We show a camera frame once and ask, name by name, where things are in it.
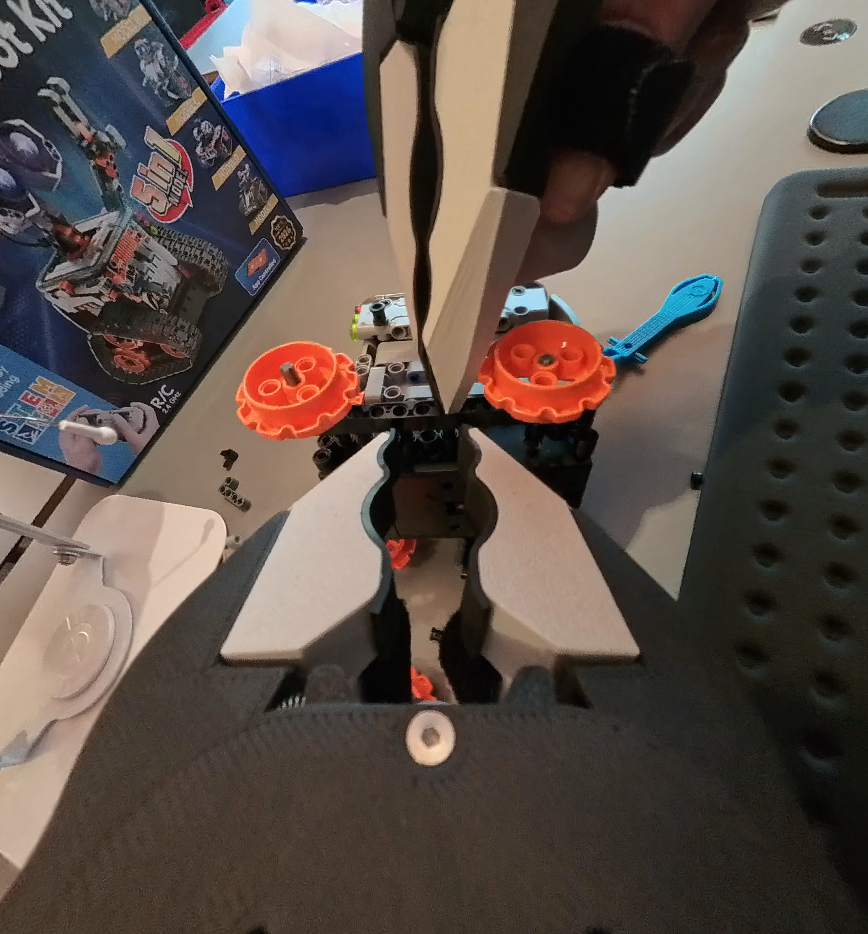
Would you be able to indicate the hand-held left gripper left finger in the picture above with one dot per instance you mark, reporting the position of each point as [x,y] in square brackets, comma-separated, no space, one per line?
[303,584]

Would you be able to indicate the building kit robot model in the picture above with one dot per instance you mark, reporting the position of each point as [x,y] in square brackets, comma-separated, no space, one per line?
[544,372]

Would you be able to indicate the blue plastic pin tool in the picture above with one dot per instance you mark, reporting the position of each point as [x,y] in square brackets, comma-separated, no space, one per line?
[668,314]

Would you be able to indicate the person's right hand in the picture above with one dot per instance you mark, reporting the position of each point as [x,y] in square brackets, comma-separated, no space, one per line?
[580,187]

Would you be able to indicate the crumpled white paper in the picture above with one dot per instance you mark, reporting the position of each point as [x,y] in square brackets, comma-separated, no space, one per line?
[288,44]

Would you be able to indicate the round metal table grommet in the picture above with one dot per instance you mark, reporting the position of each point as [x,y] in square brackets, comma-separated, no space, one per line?
[830,31]

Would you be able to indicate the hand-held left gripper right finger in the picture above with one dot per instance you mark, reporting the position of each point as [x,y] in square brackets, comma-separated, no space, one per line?
[558,584]

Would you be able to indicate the blue robot kit box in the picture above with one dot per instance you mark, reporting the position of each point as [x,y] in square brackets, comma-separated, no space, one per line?
[99,219]

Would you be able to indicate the blue storage bin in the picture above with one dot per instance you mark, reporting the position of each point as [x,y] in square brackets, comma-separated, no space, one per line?
[310,132]

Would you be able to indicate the dark perforated tray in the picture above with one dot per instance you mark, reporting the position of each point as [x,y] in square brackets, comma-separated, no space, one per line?
[814,511]

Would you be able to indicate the white lamp base plate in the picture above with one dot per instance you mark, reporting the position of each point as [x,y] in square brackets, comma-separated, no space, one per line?
[157,555]

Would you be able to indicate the black L-shaped connector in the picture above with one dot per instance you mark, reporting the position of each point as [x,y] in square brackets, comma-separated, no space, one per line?
[227,457]

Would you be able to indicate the white rod with round tip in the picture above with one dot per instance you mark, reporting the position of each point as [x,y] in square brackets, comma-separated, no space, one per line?
[91,431]

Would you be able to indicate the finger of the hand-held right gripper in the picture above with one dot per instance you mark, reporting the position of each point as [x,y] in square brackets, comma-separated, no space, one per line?
[471,190]
[402,161]

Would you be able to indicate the black oval object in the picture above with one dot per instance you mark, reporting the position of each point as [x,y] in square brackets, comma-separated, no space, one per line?
[860,120]

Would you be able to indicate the grey beam piece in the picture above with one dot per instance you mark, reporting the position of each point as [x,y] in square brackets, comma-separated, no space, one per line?
[231,489]

